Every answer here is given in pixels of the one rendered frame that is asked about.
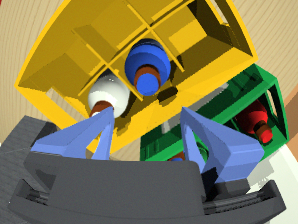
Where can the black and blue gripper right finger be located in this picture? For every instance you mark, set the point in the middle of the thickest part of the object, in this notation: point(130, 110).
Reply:
point(232, 155)

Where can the green crate with dividers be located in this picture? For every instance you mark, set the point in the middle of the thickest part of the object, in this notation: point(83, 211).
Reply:
point(221, 105)

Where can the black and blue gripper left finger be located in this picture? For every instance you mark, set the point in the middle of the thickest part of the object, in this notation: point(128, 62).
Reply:
point(73, 140)

